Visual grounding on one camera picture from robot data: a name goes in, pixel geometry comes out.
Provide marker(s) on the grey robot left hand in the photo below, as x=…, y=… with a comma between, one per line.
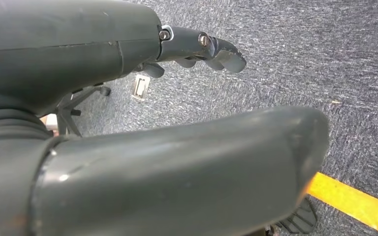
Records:
x=62, y=49

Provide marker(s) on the floor socket with white plug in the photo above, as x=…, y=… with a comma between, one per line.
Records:
x=140, y=88

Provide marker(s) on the black ribbed foot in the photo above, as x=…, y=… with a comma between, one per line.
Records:
x=298, y=218

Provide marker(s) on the yellow tape frame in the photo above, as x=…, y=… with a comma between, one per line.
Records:
x=355, y=202

